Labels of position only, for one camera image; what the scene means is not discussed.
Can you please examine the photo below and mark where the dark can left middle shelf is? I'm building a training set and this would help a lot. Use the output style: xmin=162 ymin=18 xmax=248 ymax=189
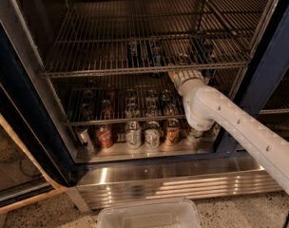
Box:
xmin=127 ymin=41 xmax=141 ymax=67

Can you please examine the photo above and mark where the upper wire shelf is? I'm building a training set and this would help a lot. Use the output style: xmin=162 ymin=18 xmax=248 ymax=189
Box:
xmin=43 ymin=0 xmax=267 ymax=78

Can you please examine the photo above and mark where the white tilted can bottom right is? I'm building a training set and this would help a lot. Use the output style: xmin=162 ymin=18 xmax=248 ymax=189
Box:
xmin=186 ymin=126 xmax=203 ymax=143

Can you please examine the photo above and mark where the red soda can bottom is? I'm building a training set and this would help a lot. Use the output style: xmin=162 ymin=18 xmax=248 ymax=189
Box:
xmin=96 ymin=124 xmax=113 ymax=148

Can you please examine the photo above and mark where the silver slim can bottom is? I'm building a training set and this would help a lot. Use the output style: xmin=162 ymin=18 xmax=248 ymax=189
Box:
xmin=75 ymin=126 xmax=94 ymax=152

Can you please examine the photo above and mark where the blue can shelf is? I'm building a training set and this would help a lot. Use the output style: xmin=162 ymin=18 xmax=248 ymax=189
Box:
xmin=147 ymin=40 xmax=164 ymax=67
xmin=195 ymin=36 xmax=216 ymax=86

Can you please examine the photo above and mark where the open glass fridge door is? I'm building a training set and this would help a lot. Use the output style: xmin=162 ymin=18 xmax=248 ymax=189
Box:
xmin=0 ymin=9 xmax=72 ymax=217

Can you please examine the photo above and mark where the middle wire shelf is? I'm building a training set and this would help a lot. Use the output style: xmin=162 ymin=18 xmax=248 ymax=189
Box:
xmin=53 ymin=67 xmax=241 ymax=127

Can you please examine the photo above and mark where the stainless steel display fridge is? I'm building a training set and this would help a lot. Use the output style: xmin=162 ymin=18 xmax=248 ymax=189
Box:
xmin=0 ymin=0 xmax=289 ymax=213

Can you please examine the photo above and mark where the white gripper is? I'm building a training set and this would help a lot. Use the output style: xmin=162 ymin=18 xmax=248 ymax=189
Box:
xmin=168 ymin=70 xmax=204 ymax=96

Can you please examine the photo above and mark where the white green can bottom left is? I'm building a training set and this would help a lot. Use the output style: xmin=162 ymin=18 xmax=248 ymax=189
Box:
xmin=125 ymin=122 xmax=142 ymax=149

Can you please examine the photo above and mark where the clear plastic bin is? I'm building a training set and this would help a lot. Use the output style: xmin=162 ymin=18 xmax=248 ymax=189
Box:
xmin=97 ymin=199 xmax=202 ymax=228

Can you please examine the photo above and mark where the wire shelf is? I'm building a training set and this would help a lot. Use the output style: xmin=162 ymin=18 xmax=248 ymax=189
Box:
xmin=43 ymin=0 xmax=267 ymax=78
xmin=53 ymin=67 xmax=241 ymax=127

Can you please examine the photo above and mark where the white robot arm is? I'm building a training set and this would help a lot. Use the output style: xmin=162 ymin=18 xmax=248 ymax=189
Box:
xmin=168 ymin=70 xmax=289 ymax=195

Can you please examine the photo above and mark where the copper orange can bottom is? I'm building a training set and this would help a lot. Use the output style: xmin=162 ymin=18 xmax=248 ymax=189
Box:
xmin=164 ymin=119 xmax=180 ymax=146

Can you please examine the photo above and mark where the blue can right middle shelf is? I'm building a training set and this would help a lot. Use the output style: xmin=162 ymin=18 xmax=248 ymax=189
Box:
xmin=195 ymin=36 xmax=216 ymax=86

